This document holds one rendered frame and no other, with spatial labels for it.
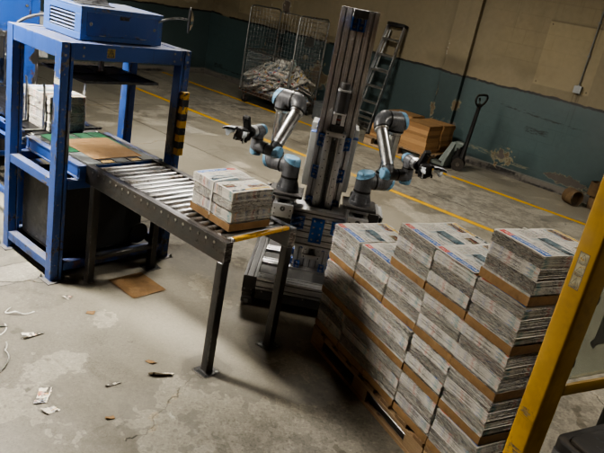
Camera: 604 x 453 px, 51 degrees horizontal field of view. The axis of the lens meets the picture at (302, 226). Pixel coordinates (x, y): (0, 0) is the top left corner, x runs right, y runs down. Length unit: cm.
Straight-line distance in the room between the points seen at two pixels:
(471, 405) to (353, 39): 237
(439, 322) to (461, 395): 34
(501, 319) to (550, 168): 742
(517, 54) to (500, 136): 123
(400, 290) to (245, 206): 93
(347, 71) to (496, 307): 204
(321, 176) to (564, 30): 641
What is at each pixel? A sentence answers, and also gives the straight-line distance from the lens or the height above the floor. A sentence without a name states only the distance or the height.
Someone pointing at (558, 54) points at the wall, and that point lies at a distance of 1008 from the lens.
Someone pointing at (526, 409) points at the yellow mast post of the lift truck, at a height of 82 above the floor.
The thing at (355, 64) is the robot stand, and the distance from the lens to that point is 422.
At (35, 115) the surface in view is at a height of 87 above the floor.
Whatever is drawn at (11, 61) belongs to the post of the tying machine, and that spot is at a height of 131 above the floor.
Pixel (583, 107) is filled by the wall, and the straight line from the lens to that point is 992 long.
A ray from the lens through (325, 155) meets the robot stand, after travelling 424.
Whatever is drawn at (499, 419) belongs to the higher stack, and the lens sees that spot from 300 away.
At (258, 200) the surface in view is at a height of 97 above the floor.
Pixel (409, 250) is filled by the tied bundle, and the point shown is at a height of 96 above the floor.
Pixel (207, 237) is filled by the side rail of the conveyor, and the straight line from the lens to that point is 337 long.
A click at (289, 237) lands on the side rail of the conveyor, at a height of 75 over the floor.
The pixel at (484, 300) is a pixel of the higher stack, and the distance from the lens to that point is 284.
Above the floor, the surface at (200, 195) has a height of 91.
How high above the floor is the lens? 206
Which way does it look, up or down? 20 degrees down
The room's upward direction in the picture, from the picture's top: 11 degrees clockwise
